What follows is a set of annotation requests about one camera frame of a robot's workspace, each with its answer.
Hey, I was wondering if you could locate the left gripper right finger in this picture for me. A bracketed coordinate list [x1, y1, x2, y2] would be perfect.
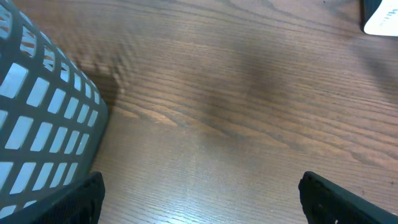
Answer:
[298, 171, 397, 224]

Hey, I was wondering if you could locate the grey plastic shopping basket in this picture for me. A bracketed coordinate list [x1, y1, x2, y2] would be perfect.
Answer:
[1, 0, 108, 217]

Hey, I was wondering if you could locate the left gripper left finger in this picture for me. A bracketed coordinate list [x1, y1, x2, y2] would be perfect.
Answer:
[1, 172, 105, 224]

